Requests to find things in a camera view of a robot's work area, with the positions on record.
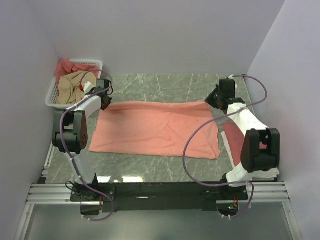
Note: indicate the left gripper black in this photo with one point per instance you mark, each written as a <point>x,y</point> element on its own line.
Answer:
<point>105,107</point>

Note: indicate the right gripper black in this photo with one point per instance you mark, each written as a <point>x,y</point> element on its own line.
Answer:
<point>209,100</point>

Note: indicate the salmon pink t shirt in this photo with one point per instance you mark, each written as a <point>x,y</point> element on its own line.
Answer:
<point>148,128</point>

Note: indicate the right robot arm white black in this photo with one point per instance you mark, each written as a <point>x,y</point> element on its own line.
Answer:
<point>260,151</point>

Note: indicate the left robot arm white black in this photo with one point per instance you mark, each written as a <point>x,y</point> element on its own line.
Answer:
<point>70,136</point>

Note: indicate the beige crumpled t shirt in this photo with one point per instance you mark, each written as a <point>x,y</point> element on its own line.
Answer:
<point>69,91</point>

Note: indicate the dusty red crumpled t shirt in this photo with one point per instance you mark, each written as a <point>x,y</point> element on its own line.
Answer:
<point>66,67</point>

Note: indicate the folded dark red t shirt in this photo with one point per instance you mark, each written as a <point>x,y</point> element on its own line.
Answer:
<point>233,139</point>

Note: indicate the white plastic basket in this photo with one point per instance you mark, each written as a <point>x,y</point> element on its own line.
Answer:
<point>89,76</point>

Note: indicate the black base beam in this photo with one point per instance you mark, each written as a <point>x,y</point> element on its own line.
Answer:
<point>152,196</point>

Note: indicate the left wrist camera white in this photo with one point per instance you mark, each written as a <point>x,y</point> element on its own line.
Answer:
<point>86,87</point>

